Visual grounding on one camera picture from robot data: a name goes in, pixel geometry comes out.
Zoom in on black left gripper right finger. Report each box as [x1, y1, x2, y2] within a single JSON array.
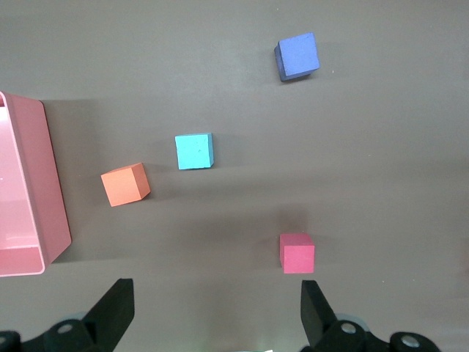
[[300, 280, 439, 352]]

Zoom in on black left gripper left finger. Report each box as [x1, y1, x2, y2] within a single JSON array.
[[0, 278, 135, 352]]

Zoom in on light blue foam block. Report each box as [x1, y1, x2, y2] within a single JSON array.
[[174, 132, 215, 171]]

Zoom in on red foam block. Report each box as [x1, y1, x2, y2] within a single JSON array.
[[278, 232, 316, 275]]

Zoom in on orange foam block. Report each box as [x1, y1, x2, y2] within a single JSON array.
[[100, 162, 152, 208]]

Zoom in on pink plastic bin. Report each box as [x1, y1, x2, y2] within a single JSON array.
[[0, 91, 73, 278]]

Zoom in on brown table cover sheet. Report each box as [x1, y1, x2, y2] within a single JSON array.
[[0, 0, 469, 352]]

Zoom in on purple foam block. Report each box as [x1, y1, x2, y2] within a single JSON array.
[[273, 32, 321, 82]]

